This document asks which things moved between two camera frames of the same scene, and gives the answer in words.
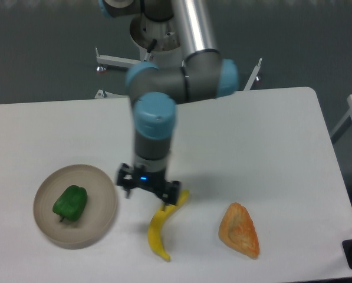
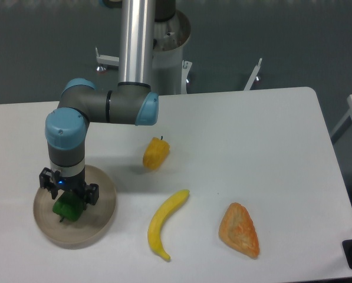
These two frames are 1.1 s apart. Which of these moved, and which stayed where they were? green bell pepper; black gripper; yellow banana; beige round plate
Moved: black gripper
Stayed: green bell pepper; beige round plate; yellow banana
